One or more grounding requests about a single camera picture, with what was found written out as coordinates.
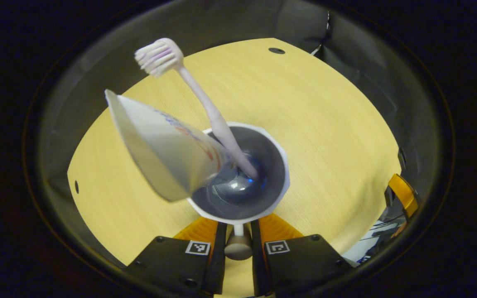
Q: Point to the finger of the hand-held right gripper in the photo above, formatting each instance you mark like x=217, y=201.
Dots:
x=404, y=192

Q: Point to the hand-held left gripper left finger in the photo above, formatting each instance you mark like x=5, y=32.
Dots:
x=220, y=256

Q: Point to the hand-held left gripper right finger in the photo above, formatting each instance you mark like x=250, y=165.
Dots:
x=258, y=260

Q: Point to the white toothpaste tube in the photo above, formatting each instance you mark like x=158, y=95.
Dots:
x=160, y=149

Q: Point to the pale pink toothbrush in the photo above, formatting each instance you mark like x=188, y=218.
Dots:
x=205, y=99

